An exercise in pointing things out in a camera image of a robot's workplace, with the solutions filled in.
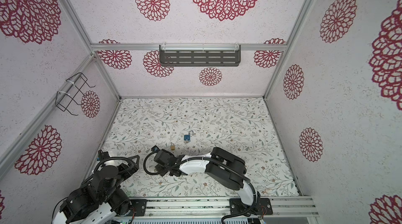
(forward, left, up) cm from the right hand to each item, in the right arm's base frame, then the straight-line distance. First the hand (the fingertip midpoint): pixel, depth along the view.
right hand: (157, 162), depth 86 cm
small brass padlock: (+11, -6, -3) cm, 13 cm away
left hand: (-6, +7, +12) cm, 15 cm away
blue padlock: (+17, -15, -2) cm, 22 cm away
